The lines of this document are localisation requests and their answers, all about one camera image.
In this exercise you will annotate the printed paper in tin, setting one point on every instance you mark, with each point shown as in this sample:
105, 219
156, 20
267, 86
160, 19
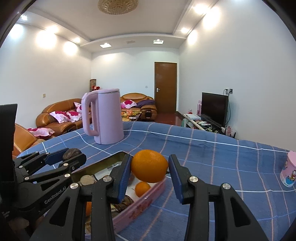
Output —
106, 171

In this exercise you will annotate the brown wooden door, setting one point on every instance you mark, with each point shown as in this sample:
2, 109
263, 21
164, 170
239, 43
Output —
165, 81

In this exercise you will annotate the lilac electric kettle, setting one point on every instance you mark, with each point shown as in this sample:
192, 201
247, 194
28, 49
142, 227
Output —
101, 116

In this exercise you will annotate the large orange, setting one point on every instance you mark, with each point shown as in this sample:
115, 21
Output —
88, 208

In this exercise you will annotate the wrinkled dark passion fruit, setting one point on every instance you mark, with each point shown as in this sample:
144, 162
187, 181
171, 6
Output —
126, 202

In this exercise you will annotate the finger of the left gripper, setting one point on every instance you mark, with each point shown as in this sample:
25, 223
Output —
35, 161
49, 176

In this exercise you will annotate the brown leather sofa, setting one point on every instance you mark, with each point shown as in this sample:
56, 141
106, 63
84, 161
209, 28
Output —
61, 117

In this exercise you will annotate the low tv stand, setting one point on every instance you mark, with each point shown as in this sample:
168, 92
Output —
194, 121

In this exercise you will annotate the round ceiling lamp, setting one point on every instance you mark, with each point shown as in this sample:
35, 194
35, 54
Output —
117, 7

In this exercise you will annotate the pink cartoon mug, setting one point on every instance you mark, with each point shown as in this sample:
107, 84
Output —
288, 173

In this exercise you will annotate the wall power socket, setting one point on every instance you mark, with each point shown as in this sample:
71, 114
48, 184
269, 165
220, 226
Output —
227, 91

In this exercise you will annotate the person's left hand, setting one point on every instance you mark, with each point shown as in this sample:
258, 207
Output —
20, 223

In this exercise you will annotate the small orange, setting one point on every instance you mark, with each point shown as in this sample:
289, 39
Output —
149, 166

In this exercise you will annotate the brown leather armchair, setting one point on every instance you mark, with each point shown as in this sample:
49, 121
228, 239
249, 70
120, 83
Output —
140, 103

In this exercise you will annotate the blue checked tablecloth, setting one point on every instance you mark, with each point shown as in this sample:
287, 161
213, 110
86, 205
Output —
251, 168

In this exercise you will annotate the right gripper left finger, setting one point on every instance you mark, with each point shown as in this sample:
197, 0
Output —
66, 219

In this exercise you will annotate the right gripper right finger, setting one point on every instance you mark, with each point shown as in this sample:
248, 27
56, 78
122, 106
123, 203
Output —
233, 219

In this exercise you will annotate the black television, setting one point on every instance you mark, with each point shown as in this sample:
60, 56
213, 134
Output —
214, 108

